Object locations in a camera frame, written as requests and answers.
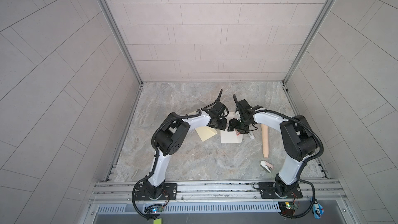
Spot cream white envelope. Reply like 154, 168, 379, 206
220, 112, 243, 144

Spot white glue stick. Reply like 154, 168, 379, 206
248, 132, 255, 140

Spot yellow envelope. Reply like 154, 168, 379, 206
192, 111, 218, 142

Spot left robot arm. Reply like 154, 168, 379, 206
132, 100, 229, 200

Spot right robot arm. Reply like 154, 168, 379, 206
228, 95, 324, 198

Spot beige toy microphone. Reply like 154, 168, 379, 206
260, 124, 269, 158

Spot pink white tape dispenser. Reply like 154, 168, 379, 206
260, 160, 274, 173

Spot right circuit board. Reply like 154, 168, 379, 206
278, 201, 300, 216

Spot circuit board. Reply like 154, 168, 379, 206
145, 204, 164, 214
278, 201, 300, 216

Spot left circuit board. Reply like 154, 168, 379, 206
145, 204, 164, 214

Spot blue toy car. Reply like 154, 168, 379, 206
313, 201, 324, 219

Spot green sticky note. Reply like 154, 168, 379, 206
153, 218, 163, 224

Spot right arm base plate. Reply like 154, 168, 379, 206
257, 181, 303, 199

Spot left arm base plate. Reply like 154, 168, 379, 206
133, 182, 178, 201

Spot aluminium rail frame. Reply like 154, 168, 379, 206
79, 178, 359, 224

